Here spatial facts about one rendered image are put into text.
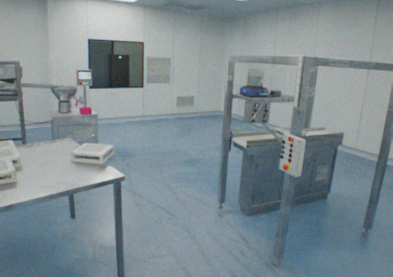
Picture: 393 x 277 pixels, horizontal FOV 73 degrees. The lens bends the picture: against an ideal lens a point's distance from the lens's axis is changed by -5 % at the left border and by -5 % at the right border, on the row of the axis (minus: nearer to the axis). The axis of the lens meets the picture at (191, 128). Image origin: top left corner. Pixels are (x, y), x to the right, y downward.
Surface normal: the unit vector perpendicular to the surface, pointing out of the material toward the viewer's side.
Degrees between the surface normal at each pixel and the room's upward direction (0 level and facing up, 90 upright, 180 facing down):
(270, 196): 89
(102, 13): 90
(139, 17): 90
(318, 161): 90
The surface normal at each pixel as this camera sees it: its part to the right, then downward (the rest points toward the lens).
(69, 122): 0.50, 0.22
